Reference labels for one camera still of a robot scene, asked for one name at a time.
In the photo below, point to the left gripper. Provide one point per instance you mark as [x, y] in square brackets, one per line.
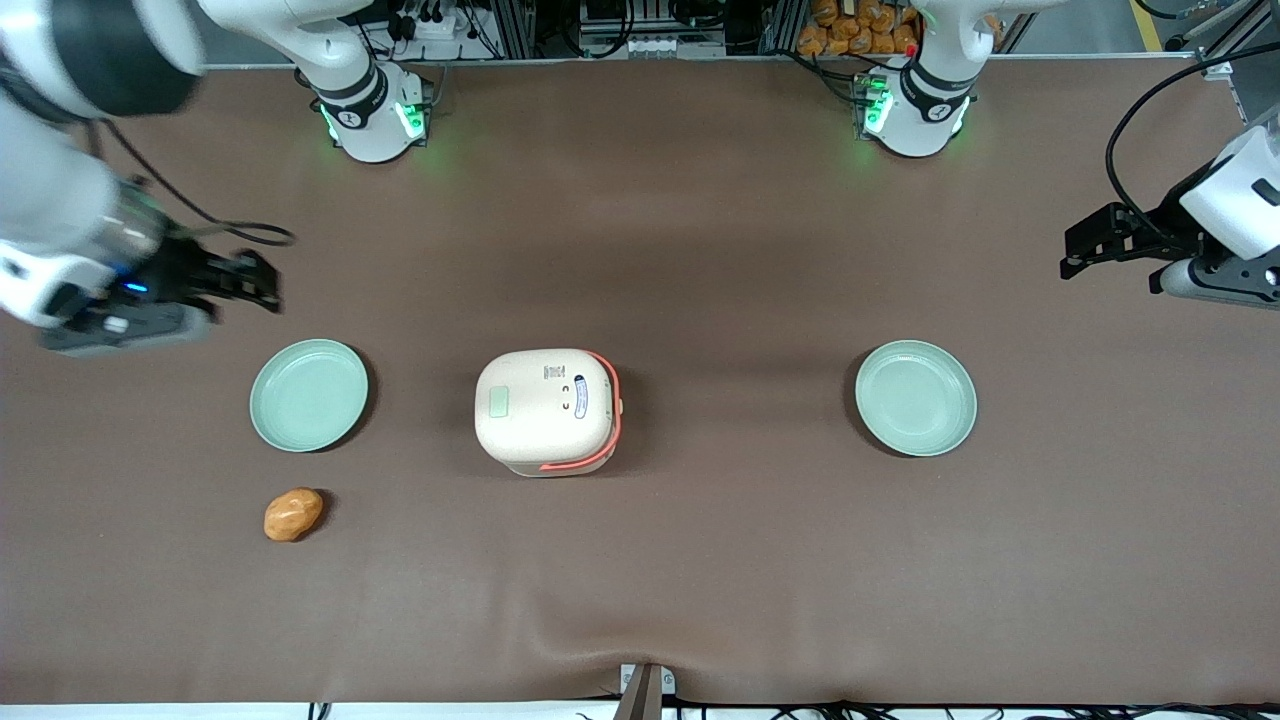
[1163, 222]

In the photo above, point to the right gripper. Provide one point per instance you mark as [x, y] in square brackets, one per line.
[183, 272]

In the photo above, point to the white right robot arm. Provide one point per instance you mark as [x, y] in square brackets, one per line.
[60, 190]

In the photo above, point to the pale green plate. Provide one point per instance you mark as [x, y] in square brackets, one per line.
[915, 398]
[308, 395]

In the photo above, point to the orange-brown bread roll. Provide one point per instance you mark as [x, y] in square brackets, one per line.
[293, 514]

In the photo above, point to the white power strip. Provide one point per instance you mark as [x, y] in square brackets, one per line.
[440, 20]

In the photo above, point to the bag of orange bread rolls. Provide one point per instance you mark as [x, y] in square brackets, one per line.
[855, 28]

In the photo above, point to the white terminal block strip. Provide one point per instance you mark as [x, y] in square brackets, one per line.
[655, 46]

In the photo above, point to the brown table cloth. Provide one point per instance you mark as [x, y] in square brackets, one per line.
[700, 560]

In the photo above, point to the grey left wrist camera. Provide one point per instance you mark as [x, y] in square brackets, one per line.
[1215, 283]

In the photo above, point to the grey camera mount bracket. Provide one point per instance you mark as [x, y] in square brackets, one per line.
[646, 690]

